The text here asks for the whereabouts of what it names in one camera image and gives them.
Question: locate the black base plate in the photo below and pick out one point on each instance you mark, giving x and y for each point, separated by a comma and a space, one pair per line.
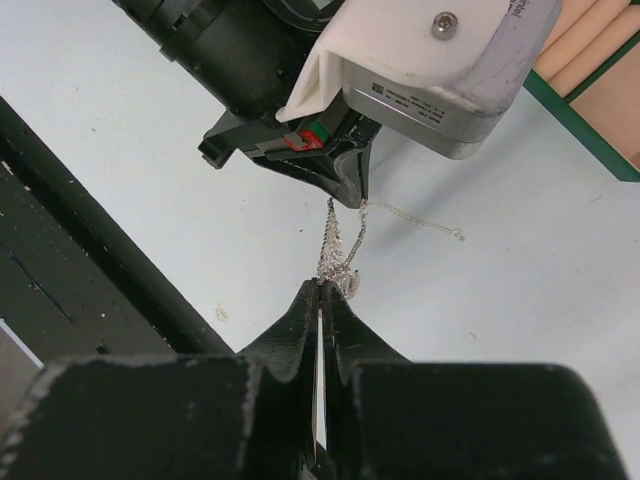
72, 281

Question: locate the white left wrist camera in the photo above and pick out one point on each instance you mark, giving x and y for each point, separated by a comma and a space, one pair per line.
440, 72

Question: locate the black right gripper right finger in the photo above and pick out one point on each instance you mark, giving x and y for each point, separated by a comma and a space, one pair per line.
391, 418

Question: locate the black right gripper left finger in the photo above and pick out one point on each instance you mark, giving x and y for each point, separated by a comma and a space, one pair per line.
245, 416

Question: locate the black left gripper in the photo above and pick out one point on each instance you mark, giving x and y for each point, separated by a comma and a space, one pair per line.
248, 55

